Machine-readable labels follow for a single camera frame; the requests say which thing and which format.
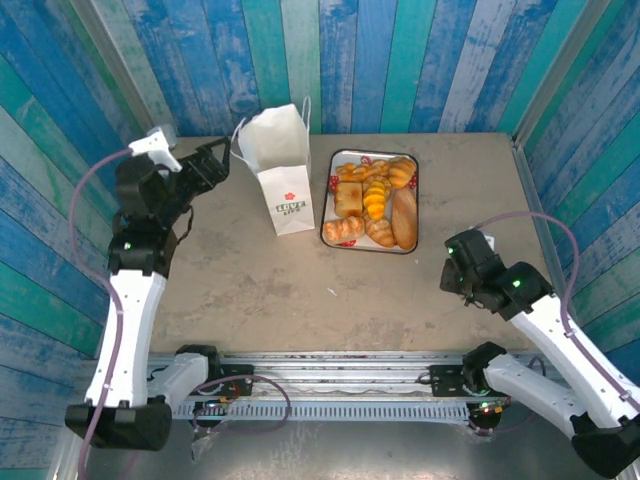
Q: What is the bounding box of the white paper bag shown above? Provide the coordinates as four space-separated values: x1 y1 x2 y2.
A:
230 96 316 237

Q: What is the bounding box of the long oval fake loaf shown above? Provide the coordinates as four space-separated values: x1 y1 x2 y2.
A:
390 187 419 251

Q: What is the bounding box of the brown fake croissant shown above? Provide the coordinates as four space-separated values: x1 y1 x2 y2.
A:
363 214 399 249

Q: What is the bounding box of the yellow striped fake bread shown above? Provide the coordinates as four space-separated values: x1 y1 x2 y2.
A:
362 179 389 221

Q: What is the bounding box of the strawberry print tray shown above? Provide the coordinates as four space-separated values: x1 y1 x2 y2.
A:
319 148 420 256

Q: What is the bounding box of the pale twisted fake bread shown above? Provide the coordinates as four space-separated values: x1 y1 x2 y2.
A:
322 215 366 245

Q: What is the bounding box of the square fake toast block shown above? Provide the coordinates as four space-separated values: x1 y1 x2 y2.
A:
333 181 364 219

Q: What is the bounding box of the steel sheet panel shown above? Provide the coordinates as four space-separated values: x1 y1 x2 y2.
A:
74 418 617 480

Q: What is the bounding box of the clear plastic film scrap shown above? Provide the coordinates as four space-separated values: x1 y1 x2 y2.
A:
188 423 226 462

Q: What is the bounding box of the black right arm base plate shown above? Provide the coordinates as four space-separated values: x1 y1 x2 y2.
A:
430 363 521 399

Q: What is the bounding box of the aluminium table side rail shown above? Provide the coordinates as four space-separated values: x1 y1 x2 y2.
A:
510 142 576 321

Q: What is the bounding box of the aluminium corner post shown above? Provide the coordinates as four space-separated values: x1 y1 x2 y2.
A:
510 0 614 147
68 0 166 151

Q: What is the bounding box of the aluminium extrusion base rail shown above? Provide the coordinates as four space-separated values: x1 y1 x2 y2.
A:
147 349 571 400

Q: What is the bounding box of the grey slotted cable duct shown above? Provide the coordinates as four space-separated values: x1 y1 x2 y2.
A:
169 401 474 425

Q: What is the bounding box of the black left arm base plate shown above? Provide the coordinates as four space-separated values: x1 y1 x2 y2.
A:
189 363 255 397

